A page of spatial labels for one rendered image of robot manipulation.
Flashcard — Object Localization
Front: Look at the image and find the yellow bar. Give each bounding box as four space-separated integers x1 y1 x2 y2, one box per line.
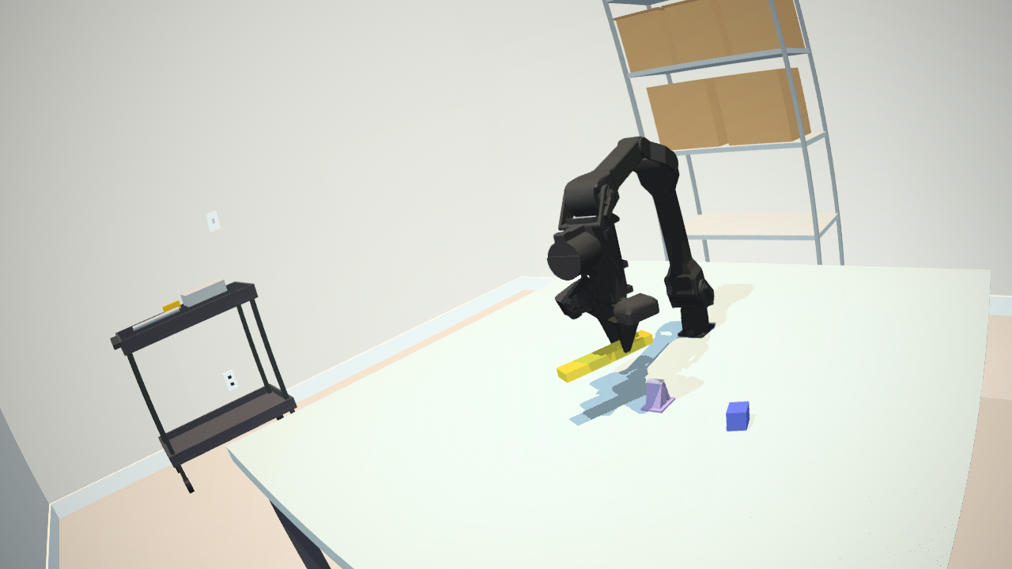
557 330 654 383

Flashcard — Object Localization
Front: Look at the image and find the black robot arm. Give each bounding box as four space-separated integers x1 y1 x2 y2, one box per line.
547 136 715 339

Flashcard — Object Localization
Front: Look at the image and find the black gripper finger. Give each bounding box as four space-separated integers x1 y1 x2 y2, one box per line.
606 316 639 353
587 306 620 344

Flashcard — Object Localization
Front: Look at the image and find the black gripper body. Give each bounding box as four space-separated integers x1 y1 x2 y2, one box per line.
586 255 660 326

